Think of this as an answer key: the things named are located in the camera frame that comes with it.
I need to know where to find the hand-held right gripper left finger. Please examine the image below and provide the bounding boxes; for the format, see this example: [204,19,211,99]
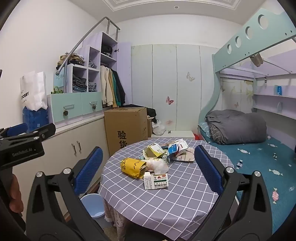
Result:
[25,146,109,241]

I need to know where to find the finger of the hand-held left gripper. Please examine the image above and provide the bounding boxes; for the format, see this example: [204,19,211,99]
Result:
[5,122,56,143]
[0,123,28,141]

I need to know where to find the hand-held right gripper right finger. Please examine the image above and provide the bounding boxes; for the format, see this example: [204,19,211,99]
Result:
[194,145,273,241]

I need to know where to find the brown cardboard piece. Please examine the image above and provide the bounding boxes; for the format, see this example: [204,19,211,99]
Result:
[170,148,196,163]

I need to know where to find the blue plastic waste bin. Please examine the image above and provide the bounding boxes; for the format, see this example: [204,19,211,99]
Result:
[80,193,106,219]

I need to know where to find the blue white carton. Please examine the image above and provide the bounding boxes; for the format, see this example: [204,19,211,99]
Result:
[168,138,189,158]

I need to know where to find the yellow package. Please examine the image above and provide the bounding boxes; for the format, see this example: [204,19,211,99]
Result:
[120,157,147,179]

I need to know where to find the white plastic bag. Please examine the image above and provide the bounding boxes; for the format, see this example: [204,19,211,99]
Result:
[152,120,166,136]
[141,158,169,174]

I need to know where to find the white medicine box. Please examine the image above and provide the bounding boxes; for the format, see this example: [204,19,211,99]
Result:
[143,173,169,190]

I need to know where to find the green yellow carton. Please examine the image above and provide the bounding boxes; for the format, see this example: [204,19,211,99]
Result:
[142,142,168,160]

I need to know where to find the person's left hand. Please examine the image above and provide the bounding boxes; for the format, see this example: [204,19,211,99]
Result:
[9,173,24,213]

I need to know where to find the beige low cabinet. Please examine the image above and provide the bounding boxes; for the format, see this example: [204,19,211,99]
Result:
[11,113,110,216]

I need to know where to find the teal drawer unit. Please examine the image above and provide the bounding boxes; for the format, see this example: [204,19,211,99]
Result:
[47,91,103,126]

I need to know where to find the blue checked pillow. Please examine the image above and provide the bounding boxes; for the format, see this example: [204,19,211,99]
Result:
[200,122,212,138]

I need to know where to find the white paper bag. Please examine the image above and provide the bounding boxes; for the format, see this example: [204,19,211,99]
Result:
[20,71,48,111]

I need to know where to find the white low platform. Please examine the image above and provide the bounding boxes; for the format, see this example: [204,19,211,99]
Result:
[151,130,195,141]

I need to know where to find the grey checked tablecloth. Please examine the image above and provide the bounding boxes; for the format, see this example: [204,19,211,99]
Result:
[98,137,235,240]

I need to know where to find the light blue box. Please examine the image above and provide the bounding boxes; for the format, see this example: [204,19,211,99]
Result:
[54,70,66,92]

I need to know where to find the grey folded quilt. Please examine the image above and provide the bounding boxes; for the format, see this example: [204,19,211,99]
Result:
[205,110,267,145]

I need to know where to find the large folded jeans pile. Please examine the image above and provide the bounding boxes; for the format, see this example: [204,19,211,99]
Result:
[72,77,88,93]

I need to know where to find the blue candy print bed sheet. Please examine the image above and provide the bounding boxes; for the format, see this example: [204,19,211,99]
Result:
[199,132,296,234]

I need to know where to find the large cardboard box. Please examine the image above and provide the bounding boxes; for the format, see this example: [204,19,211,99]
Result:
[104,107,148,157]

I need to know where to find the beige quilted table skirt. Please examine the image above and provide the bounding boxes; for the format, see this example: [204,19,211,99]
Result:
[103,199,130,241]

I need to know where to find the grey metal handrail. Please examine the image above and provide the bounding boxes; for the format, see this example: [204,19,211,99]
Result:
[56,17,121,93]

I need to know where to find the cream hanging jacket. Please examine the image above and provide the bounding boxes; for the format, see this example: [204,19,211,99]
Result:
[100,66,114,108]

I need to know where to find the olive brown clothes pile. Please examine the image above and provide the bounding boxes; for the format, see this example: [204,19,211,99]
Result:
[57,54,85,70]

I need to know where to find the yellow hanging garment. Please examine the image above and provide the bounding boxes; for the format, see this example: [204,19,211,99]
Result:
[109,70,117,108]

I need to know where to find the black clothes pile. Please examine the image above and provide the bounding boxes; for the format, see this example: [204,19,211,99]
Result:
[125,104,158,123]

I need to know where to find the green hanging garment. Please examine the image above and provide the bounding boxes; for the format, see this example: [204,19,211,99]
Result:
[112,71,121,106]

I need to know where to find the black hanging coat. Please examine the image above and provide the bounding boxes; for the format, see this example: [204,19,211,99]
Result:
[114,70,126,107]

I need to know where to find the lilac bedside shelves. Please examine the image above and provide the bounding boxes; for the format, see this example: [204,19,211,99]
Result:
[252,70,296,114]

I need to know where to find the pale green wardrobe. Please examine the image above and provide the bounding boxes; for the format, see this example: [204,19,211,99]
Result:
[131,44,220,137]

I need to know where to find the lilac cubby shelf unit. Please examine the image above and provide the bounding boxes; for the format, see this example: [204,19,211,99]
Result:
[66,31,132,109]

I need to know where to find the beige fabric item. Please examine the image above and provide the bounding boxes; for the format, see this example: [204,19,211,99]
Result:
[250,53,263,67]

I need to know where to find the teal bunk bed frame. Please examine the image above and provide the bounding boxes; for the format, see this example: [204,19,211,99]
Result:
[198,8,296,234]

